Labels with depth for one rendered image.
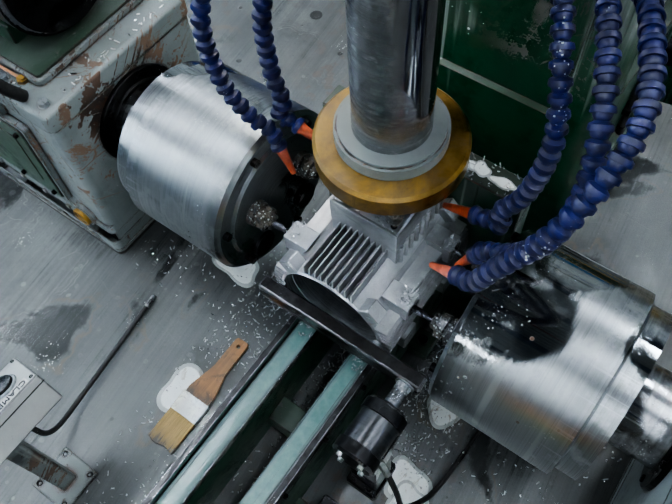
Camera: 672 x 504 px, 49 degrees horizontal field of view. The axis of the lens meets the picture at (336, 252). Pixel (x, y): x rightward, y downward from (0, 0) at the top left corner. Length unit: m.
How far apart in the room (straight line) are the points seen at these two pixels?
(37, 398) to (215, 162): 0.36
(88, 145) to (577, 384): 0.74
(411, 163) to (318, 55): 0.78
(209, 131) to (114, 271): 0.43
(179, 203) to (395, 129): 0.35
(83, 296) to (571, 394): 0.83
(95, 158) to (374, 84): 0.56
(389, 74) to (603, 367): 0.38
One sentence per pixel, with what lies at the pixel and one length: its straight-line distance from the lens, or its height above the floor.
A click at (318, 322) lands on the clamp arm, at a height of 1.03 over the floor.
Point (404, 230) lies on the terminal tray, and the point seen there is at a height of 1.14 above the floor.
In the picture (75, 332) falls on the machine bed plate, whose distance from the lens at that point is 1.29.
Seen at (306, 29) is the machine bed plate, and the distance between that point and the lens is 1.59.
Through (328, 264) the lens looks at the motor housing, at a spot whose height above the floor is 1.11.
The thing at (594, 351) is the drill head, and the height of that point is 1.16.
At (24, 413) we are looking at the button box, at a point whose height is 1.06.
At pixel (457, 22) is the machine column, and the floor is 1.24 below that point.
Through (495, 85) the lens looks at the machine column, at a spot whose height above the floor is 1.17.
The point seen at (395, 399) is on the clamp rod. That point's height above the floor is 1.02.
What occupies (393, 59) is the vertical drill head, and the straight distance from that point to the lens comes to 0.68.
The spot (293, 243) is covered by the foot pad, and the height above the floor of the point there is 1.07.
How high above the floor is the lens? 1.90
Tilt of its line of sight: 61 degrees down
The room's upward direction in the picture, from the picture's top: 6 degrees counter-clockwise
